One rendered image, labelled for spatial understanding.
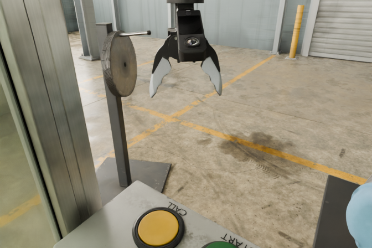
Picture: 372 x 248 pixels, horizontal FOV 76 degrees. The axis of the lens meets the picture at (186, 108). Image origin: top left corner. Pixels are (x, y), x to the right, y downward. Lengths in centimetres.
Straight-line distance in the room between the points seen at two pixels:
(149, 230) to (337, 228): 35
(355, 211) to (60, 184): 28
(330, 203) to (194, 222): 35
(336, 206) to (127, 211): 41
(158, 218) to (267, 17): 586
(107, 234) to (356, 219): 24
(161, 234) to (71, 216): 9
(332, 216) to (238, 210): 102
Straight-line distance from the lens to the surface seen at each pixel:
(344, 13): 569
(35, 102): 22
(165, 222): 26
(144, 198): 29
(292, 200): 166
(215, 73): 49
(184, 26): 43
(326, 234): 50
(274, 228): 148
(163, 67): 48
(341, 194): 59
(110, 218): 28
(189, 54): 39
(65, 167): 25
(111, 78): 112
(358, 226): 30
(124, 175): 158
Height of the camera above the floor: 110
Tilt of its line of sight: 25 degrees down
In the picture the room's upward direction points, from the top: straight up
